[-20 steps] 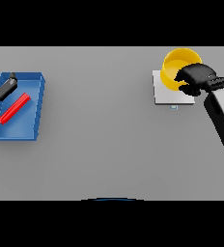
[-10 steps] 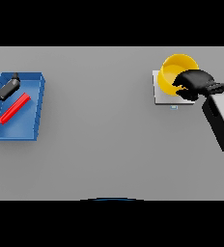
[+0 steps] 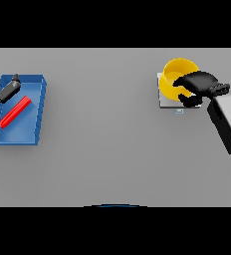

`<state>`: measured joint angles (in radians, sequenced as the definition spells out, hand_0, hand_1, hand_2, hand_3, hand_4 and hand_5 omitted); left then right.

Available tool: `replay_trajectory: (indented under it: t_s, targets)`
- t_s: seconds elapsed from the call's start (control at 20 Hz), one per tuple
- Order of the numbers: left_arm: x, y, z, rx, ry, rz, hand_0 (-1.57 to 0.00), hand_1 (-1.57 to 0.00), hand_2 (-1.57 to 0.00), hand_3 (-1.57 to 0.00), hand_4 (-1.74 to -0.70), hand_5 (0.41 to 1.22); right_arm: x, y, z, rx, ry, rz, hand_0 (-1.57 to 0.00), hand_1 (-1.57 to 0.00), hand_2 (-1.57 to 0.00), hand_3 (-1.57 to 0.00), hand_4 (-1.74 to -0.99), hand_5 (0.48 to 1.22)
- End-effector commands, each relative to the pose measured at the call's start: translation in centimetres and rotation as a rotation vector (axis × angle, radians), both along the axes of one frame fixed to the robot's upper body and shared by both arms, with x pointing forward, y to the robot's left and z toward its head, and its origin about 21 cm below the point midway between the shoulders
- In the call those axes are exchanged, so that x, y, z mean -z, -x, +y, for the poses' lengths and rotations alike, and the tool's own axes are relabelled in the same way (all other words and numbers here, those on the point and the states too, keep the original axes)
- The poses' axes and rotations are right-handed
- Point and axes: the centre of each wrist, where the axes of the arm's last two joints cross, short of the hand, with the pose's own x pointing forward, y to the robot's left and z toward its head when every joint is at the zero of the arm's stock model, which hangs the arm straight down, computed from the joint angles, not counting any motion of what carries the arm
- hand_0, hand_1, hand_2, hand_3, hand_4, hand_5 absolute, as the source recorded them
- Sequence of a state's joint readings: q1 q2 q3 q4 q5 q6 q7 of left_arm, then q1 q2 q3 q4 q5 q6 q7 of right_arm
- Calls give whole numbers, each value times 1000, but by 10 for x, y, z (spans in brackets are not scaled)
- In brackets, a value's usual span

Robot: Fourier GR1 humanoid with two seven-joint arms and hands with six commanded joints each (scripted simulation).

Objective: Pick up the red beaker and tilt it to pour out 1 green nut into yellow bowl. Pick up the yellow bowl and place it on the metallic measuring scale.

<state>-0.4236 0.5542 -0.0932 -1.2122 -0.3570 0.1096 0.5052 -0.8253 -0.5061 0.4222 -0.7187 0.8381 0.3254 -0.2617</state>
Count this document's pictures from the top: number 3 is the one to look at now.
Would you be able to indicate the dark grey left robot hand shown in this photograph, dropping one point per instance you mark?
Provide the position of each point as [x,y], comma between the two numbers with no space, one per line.
[6,91]

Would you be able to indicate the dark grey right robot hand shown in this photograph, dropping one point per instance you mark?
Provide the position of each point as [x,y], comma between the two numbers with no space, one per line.
[198,83]

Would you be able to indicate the yellow bowl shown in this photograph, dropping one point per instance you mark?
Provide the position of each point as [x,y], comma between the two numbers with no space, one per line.
[174,81]

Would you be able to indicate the red beaker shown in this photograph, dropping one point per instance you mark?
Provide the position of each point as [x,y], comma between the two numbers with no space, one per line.
[14,112]

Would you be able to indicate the pale square measuring scale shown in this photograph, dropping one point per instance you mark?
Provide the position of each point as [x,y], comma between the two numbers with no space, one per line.
[169,103]

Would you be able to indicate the blue tray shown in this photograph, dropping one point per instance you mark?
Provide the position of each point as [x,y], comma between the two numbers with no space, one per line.
[21,111]

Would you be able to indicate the thin dark arc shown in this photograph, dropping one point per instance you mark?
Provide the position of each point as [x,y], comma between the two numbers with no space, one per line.
[115,205]

